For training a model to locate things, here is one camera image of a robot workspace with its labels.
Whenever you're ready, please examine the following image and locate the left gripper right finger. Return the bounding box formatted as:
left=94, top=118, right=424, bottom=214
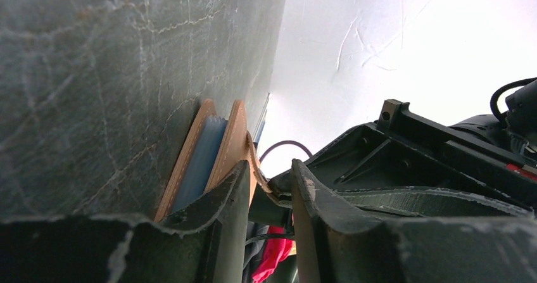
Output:
left=291, top=160, right=536, bottom=282

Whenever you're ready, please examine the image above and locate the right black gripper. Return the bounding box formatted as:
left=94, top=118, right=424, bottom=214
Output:
left=268, top=98, right=537, bottom=221

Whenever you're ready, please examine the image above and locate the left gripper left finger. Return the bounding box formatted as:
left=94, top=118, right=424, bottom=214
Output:
left=1, top=161, right=250, bottom=282

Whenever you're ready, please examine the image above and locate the brown leather card holder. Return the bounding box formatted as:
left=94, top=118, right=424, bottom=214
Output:
left=155, top=99, right=271, bottom=222

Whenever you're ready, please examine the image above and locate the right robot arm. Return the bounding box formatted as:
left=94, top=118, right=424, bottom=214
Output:
left=305, top=78, right=536, bottom=218

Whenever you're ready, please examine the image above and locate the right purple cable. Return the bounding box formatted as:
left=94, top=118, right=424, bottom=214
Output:
left=259, top=140, right=313, bottom=165

